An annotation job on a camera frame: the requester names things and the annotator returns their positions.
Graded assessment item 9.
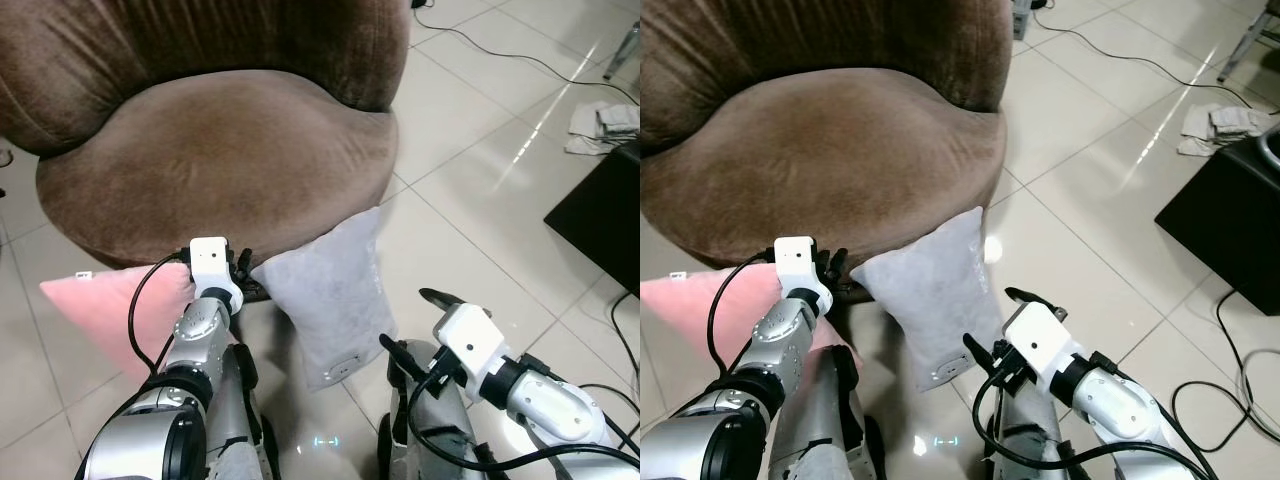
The grey pillow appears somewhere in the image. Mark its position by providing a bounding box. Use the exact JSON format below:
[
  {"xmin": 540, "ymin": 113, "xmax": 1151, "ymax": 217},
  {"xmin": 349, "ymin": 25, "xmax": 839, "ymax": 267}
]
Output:
[
  {"xmin": 250, "ymin": 207, "xmax": 399, "ymax": 393},
  {"xmin": 848, "ymin": 207, "xmax": 1006, "ymax": 389}
]

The brown velvet sofa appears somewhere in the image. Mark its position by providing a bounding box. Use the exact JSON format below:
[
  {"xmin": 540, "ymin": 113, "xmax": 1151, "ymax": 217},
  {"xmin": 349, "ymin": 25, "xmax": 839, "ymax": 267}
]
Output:
[
  {"xmin": 640, "ymin": 0, "xmax": 1011, "ymax": 273},
  {"xmin": 0, "ymin": 0, "xmax": 411, "ymax": 273}
]

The pink pillow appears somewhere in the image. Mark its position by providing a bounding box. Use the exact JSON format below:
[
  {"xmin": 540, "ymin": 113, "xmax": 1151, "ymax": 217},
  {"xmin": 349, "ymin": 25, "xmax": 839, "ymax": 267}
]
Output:
[
  {"xmin": 640, "ymin": 265, "xmax": 856, "ymax": 377},
  {"xmin": 40, "ymin": 262, "xmax": 241, "ymax": 381}
]

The grey-clad right robot leg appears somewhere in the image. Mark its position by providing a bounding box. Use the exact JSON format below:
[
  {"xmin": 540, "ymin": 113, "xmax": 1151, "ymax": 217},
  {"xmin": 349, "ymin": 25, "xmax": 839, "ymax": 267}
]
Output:
[
  {"xmin": 985, "ymin": 385, "xmax": 1076, "ymax": 480},
  {"xmin": 385, "ymin": 340, "xmax": 491, "ymax": 480}
]

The grey-clad robot leg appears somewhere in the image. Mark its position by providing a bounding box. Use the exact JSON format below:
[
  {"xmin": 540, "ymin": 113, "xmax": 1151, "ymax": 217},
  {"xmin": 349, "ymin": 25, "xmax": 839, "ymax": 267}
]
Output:
[
  {"xmin": 775, "ymin": 345, "xmax": 886, "ymax": 480},
  {"xmin": 985, "ymin": 385, "xmax": 1076, "ymax": 480},
  {"xmin": 205, "ymin": 345, "xmax": 271, "ymax": 480},
  {"xmin": 385, "ymin": 340, "xmax": 491, "ymax": 480}
]

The grey-clad left robot leg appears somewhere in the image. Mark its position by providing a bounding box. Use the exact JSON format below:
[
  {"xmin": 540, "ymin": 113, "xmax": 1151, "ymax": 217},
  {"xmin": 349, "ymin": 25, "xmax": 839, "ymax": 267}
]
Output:
[
  {"xmin": 205, "ymin": 345, "xmax": 271, "ymax": 480},
  {"xmin": 775, "ymin": 345, "xmax": 886, "ymax": 480}
]

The crumpled grey cloth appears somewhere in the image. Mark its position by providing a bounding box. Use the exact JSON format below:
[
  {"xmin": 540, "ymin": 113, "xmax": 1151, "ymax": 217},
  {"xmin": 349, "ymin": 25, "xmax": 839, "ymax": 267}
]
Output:
[
  {"xmin": 565, "ymin": 100, "xmax": 641, "ymax": 156},
  {"xmin": 1178, "ymin": 103, "xmax": 1276, "ymax": 159}
]

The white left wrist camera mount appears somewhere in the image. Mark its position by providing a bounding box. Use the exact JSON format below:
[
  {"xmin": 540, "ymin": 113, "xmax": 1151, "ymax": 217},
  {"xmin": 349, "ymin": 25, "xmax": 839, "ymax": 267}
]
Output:
[
  {"xmin": 190, "ymin": 237, "xmax": 246, "ymax": 313},
  {"xmin": 775, "ymin": 237, "xmax": 833, "ymax": 316}
]

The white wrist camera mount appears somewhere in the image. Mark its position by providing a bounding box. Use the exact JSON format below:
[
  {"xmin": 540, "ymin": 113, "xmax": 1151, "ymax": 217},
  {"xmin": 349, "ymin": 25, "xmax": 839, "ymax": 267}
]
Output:
[
  {"xmin": 775, "ymin": 237, "xmax": 833, "ymax": 316},
  {"xmin": 432, "ymin": 303, "xmax": 506, "ymax": 391},
  {"xmin": 1003, "ymin": 300, "xmax": 1086, "ymax": 391},
  {"xmin": 190, "ymin": 237, "xmax": 246, "ymax": 313}
]

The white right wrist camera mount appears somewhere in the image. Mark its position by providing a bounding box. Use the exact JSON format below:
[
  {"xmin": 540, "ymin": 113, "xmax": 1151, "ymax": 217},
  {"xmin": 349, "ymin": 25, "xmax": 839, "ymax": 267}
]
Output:
[
  {"xmin": 1003, "ymin": 300, "xmax": 1086, "ymax": 391},
  {"xmin": 432, "ymin": 303, "xmax": 506, "ymax": 391}
]

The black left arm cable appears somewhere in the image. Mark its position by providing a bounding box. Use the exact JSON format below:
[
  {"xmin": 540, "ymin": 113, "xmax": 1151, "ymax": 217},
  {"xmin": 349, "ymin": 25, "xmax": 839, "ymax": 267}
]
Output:
[
  {"xmin": 707, "ymin": 252, "xmax": 779, "ymax": 367},
  {"xmin": 128, "ymin": 252, "xmax": 193, "ymax": 377}
]

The black box with silver handle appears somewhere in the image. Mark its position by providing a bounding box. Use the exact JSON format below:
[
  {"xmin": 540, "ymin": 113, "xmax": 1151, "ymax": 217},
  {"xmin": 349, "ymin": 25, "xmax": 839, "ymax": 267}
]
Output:
[
  {"xmin": 1155, "ymin": 135, "xmax": 1280, "ymax": 316},
  {"xmin": 545, "ymin": 140, "xmax": 641, "ymax": 296}
]

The thick black floor cable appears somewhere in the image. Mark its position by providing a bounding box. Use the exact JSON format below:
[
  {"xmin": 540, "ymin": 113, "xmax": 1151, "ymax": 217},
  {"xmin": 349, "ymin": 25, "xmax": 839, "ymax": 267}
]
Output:
[
  {"xmin": 610, "ymin": 320, "xmax": 641, "ymax": 401},
  {"xmin": 1170, "ymin": 290, "xmax": 1280, "ymax": 433}
]

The thin black floor cable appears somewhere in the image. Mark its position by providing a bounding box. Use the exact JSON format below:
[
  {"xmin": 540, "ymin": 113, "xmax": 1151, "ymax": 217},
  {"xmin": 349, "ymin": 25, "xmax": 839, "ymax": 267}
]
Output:
[
  {"xmin": 410, "ymin": 0, "xmax": 641, "ymax": 106},
  {"xmin": 1030, "ymin": 20, "xmax": 1280, "ymax": 111}
]

